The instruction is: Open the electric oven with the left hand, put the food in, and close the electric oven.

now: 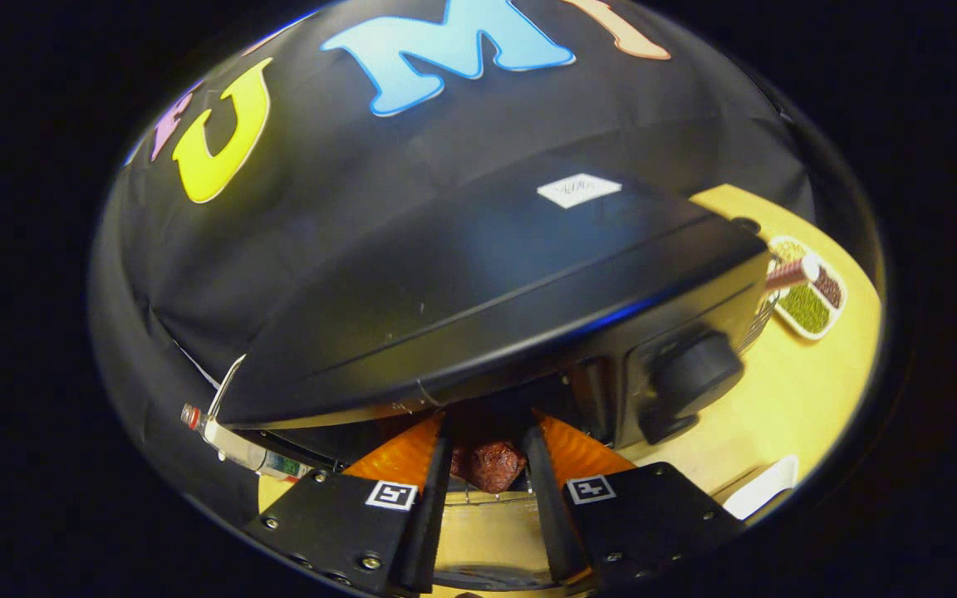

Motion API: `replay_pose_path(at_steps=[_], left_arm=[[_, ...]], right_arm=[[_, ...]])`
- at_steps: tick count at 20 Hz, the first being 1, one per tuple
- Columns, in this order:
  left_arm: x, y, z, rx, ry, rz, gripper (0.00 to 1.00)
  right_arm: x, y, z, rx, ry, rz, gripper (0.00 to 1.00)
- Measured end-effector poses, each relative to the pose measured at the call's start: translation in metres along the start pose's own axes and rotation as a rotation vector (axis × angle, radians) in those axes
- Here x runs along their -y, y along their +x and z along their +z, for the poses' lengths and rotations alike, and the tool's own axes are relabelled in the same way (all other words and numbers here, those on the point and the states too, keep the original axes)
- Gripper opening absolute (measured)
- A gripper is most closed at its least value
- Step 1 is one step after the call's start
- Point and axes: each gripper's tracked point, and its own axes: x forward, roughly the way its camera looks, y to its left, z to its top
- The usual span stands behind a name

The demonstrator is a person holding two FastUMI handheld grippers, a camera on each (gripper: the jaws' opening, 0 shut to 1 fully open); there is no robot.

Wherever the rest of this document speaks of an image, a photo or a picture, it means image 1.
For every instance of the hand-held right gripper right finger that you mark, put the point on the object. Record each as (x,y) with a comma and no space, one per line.
(553,515)

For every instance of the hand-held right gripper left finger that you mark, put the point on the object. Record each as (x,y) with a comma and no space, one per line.
(427,523)

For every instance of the brown meat piece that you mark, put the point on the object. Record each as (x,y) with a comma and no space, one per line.
(491,465)

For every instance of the black electric oven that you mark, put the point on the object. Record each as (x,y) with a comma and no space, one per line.
(487,291)

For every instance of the clear bottle with red cap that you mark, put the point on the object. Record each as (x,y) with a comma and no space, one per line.
(238,448)

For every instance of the white ribbed tray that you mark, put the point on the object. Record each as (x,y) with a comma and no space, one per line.
(757,494)

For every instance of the white dish of green beans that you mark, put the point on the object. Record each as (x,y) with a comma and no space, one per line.
(807,311)

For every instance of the brown stick with white tip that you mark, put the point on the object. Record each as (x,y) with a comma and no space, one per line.
(786,274)

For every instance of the black desk grommet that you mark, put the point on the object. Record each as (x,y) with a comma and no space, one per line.
(746,225)

